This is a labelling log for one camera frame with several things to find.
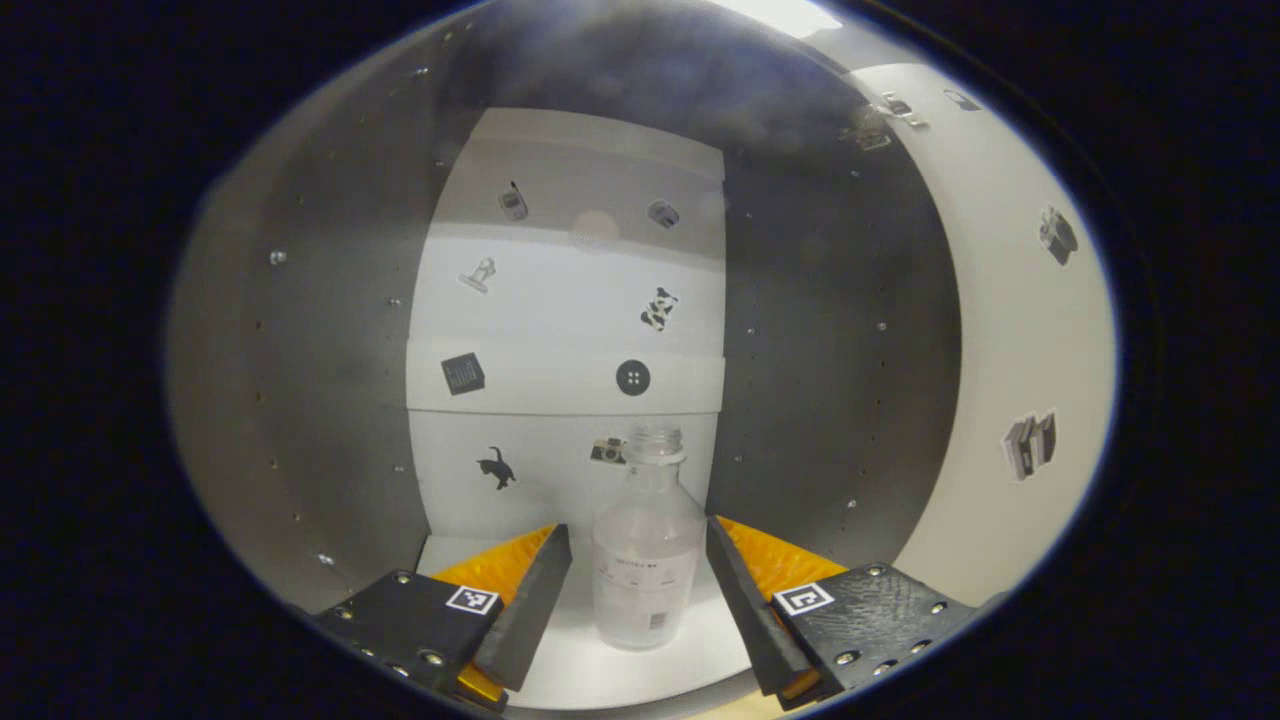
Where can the metal door hinge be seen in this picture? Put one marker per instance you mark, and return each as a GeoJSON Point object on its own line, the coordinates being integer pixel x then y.
{"type": "Point", "coordinates": [897, 106]}

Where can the white cabinet shelf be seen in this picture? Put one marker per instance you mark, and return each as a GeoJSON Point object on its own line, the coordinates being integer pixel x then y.
{"type": "Point", "coordinates": [580, 680]}

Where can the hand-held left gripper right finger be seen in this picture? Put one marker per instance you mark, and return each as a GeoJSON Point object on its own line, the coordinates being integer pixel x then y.
{"type": "Point", "coordinates": [745, 610]}

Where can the dark grey cabinet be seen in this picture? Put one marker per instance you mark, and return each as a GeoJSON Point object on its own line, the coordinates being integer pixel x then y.
{"type": "Point", "coordinates": [330, 400]}

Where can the clear glass bottle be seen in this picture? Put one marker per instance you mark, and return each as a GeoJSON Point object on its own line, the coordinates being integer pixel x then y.
{"type": "Point", "coordinates": [650, 560]}

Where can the long ceiling light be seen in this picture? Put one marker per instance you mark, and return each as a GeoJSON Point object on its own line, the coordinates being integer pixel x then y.
{"type": "Point", "coordinates": [780, 12]}

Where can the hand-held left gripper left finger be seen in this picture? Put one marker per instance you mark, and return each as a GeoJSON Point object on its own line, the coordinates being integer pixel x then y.
{"type": "Point", "coordinates": [525, 610]}

